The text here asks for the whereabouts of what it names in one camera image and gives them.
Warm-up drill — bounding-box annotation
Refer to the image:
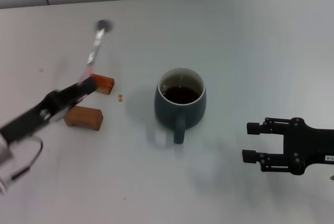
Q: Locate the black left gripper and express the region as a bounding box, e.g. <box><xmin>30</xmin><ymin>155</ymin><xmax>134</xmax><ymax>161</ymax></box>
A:
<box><xmin>0</xmin><ymin>76</ymin><xmax>98</xmax><ymax>145</ymax></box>

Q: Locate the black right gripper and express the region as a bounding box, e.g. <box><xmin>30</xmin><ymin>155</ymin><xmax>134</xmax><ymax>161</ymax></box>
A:
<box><xmin>242</xmin><ymin>117</ymin><xmax>334</xmax><ymax>176</ymax></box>

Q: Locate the pink handled metal spoon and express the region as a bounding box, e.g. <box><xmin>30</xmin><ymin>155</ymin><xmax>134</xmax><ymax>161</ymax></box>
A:
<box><xmin>77</xmin><ymin>19</ymin><xmax>115</xmax><ymax>84</ymax></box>

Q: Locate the grey ceramic cup with coffee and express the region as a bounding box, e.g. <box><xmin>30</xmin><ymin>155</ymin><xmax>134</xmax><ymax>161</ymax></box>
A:
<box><xmin>153</xmin><ymin>66</ymin><xmax>207</xmax><ymax>145</ymax></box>

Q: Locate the brown notched wooden block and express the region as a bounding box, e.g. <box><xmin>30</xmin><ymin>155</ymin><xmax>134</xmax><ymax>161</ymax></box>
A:
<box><xmin>64</xmin><ymin>105</ymin><xmax>104</xmax><ymax>132</ymax></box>

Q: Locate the stained flat wooden block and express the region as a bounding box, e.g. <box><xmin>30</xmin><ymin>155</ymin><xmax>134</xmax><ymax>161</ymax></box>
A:
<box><xmin>92</xmin><ymin>74</ymin><xmax>115</xmax><ymax>96</ymax></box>

